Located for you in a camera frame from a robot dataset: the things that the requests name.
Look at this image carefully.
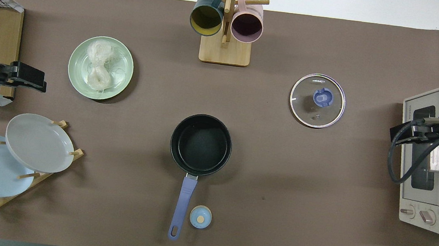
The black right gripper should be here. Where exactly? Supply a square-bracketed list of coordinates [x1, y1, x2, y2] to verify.
[389, 115, 439, 150]

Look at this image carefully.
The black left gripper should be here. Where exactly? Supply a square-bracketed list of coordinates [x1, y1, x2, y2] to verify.
[0, 60, 49, 93]

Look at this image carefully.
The glass lid with blue knob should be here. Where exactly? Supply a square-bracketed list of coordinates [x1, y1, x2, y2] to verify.
[287, 71, 349, 131]

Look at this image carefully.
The light green plate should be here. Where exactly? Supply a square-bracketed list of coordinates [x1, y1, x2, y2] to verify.
[65, 33, 137, 104]

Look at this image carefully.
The grey plate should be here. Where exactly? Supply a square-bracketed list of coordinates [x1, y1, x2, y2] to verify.
[2, 111, 79, 176]

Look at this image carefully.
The wooden plate rack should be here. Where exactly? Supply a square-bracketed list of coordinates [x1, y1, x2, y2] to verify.
[0, 113, 88, 221]

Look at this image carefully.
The cream toaster oven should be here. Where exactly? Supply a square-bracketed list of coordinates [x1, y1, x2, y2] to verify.
[390, 80, 439, 236]

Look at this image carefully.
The brown table mat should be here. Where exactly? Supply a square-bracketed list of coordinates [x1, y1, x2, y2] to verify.
[0, 0, 439, 246]

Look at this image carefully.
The dark teal mug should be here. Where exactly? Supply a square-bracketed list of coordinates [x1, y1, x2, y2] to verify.
[188, 0, 227, 39]

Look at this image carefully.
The wooden mug tree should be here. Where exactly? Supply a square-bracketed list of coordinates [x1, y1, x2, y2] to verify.
[184, 0, 270, 69]

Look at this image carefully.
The small blue round timer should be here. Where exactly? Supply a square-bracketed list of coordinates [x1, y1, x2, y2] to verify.
[188, 204, 213, 231]

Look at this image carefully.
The pink mug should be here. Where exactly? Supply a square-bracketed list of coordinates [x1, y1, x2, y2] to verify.
[229, 0, 266, 45]

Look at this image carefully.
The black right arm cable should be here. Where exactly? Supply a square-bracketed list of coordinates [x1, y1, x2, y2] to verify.
[385, 111, 439, 188]

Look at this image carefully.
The black pot with blue handle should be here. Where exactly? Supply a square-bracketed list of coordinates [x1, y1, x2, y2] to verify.
[160, 111, 235, 246]

